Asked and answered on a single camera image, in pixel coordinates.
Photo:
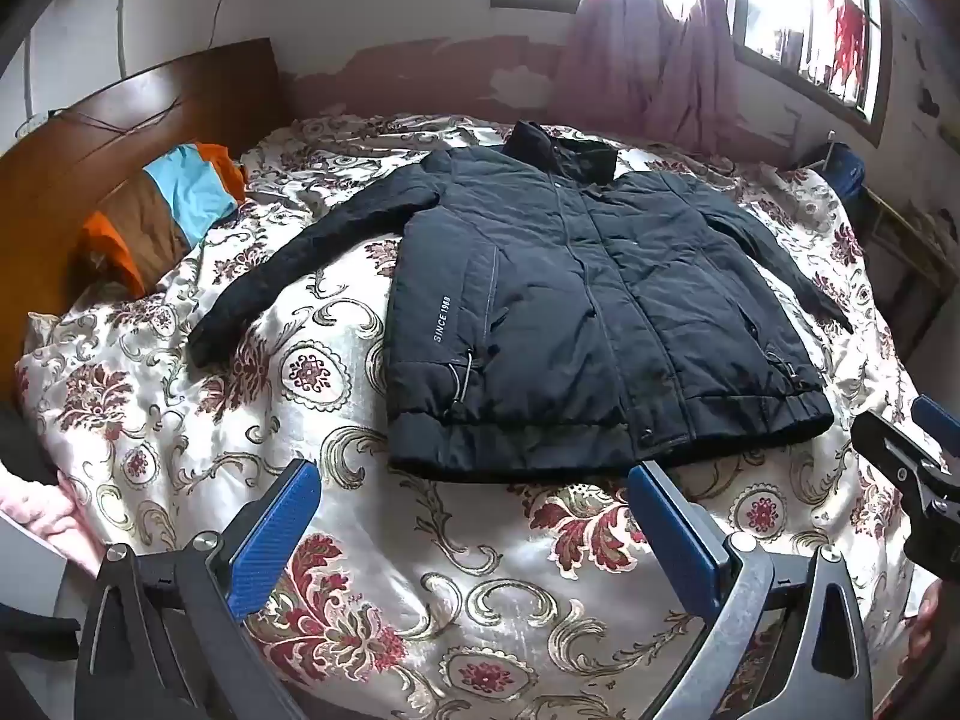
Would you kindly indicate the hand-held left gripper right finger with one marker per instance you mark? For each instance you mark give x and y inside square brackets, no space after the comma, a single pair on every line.
[675,540]

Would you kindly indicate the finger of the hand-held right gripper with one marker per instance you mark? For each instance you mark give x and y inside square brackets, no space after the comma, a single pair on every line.
[892,457]
[939,424]

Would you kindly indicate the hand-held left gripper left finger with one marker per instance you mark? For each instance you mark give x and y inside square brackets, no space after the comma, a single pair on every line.
[274,532]

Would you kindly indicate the dark navy padded jacket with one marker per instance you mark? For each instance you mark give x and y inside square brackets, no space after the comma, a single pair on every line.
[562,300]

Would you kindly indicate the person's right hand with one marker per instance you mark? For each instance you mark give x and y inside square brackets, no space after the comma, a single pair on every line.
[928,634]

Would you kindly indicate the floral patterned bed blanket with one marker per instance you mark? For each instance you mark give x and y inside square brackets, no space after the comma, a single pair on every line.
[337,405]

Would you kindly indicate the wooden stand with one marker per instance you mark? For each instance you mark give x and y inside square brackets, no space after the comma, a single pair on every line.
[900,247]

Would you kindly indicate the pink cloth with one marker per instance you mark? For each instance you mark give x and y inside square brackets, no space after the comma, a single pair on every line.
[41,506]

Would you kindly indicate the dark blue bag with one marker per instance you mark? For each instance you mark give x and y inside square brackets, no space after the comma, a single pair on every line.
[847,169]

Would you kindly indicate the orange blue brown striped pillow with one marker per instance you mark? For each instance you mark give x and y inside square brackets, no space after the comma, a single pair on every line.
[187,191]

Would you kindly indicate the red hanging garment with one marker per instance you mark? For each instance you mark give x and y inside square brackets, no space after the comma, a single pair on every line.
[847,34]

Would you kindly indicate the large dark framed window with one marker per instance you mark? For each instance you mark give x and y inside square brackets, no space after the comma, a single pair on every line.
[802,7]

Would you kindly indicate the wooden headboard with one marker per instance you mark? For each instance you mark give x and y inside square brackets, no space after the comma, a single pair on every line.
[90,127]

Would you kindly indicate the pink curtain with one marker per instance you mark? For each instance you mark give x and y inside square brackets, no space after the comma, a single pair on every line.
[637,52]

